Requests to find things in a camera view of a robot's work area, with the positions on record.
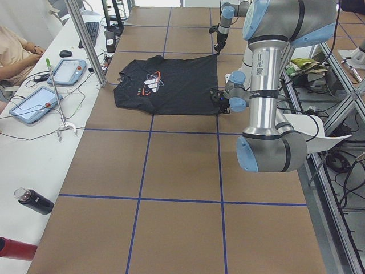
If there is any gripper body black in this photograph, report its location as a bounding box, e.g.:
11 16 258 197
216 32 228 46
218 97 230 114

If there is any black graphic t-shirt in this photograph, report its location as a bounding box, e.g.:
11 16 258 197
114 55 218 115

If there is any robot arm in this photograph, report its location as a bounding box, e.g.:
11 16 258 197
214 1 338 172
209 1 250 55

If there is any white plastic chair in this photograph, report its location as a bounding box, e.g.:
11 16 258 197
284 114 352 154

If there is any black keyboard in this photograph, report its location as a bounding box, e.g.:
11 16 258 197
84 22 100 46

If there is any far teach pendant tablet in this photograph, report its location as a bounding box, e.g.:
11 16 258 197
52 59 86 86

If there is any teach pendant tablet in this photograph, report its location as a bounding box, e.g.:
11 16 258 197
9 87 58 124
52 59 86 86

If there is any black computer mouse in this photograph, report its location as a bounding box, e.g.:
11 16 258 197
59 50 73 58

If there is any near teach pendant tablet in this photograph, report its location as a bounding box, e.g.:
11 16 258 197
9 87 58 124

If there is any seated person beige shirt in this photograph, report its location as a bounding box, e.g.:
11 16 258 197
1 26 46 86

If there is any black bottle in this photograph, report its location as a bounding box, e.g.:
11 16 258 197
13 187 54 215

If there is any red bottle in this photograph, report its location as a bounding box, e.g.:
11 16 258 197
1 237 38 261

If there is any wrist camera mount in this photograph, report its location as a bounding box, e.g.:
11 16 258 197
210 89 225 105
209 25 219 34

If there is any aluminium frame post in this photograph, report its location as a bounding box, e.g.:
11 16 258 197
65 0 106 87

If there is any grabber stick green handle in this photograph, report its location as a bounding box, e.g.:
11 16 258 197
45 58 78 142

